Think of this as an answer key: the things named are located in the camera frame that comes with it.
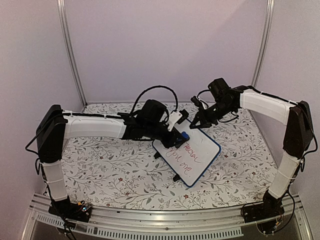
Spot small blue-framed whiteboard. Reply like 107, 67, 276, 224
152, 119, 221, 188

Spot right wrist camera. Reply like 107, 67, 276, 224
190, 95, 209, 110

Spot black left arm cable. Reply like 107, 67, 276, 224
131, 85, 179, 116

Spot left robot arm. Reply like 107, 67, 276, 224
32, 99, 189, 217

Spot aluminium frame post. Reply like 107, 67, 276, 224
56, 0, 88, 107
251, 0, 275, 87

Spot right aluminium frame post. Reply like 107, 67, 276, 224
251, 0, 275, 87

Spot left aluminium frame post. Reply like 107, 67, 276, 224
56, 0, 88, 107

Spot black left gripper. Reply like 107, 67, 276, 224
144, 122, 186, 149

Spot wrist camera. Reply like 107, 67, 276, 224
190, 95, 209, 110
166, 109, 189, 132

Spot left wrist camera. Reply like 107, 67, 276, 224
166, 109, 189, 132

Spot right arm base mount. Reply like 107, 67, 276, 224
240, 190, 285, 223

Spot wire whiteboard stand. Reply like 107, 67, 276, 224
153, 151, 181, 182

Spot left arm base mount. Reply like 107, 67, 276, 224
48, 193, 92, 223

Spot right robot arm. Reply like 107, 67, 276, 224
190, 78, 317, 218

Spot blue whiteboard eraser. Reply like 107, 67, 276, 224
181, 131, 190, 141

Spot front aluminium rail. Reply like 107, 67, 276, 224
22, 193, 314, 240

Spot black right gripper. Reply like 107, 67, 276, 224
189, 100, 235, 131

